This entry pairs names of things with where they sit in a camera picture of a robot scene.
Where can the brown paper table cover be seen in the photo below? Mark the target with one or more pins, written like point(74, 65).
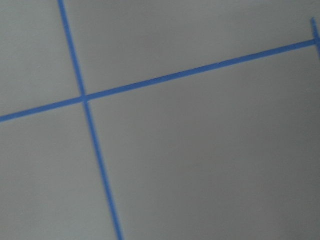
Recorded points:
point(159, 119)

